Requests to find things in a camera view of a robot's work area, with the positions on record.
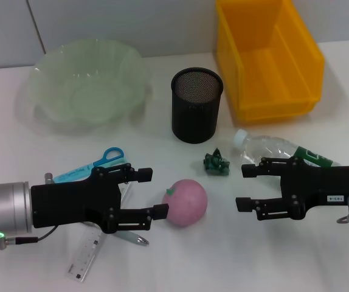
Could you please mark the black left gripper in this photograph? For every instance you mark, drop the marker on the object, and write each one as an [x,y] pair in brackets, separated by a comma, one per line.
[65,200]

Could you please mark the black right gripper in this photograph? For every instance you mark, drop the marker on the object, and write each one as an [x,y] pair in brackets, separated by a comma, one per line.
[320,185]

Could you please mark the pink toy peach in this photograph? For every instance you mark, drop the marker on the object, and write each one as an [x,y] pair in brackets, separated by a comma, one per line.
[188,200]

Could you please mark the green plastic wrapper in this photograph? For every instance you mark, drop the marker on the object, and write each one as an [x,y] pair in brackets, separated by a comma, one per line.
[217,164]

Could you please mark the clear green-label water bottle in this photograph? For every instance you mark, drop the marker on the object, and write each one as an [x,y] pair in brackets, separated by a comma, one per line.
[265,147]

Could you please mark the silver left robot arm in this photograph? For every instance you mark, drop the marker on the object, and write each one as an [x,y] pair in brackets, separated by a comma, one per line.
[7,210]

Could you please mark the blue scissors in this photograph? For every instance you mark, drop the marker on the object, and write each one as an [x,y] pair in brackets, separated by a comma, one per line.
[71,175]

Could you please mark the black mesh pen cup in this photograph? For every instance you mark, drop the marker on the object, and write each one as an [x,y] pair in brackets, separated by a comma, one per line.
[194,115]

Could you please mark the clear plastic ruler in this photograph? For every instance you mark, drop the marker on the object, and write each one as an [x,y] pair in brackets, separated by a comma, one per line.
[84,255]

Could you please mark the pale green glass fruit bowl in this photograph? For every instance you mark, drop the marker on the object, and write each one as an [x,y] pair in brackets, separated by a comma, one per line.
[86,88]

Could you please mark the yellow plastic bin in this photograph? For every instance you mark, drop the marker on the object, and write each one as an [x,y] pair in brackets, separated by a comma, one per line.
[271,76]

